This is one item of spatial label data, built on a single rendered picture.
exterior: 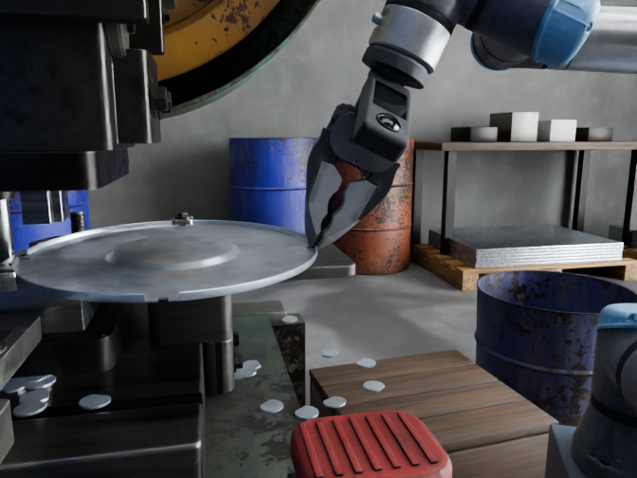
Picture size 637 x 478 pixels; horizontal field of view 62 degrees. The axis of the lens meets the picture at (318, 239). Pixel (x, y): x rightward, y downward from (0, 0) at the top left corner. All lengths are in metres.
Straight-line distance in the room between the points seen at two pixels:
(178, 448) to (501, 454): 0.85
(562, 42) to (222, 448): 0.48
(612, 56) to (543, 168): 3.96
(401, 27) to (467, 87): 3.78
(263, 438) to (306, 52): 3.59
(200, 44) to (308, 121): 3.06
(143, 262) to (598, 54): 0.56
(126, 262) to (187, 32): 0.46
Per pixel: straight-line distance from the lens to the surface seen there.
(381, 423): 0.29
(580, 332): 1.47
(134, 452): 0.39
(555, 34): 0.59
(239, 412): 0.54
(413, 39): 0.56
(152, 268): 0.51
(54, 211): 0.56
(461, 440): 1.08
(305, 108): 3.92
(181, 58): 0.89
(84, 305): 0.52
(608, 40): 0.73
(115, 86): 0.51
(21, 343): 0.46
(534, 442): 1.19
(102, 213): 3.95
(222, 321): 0.53
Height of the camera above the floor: 0.90
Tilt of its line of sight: 11 degrees down
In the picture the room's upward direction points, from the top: straight up
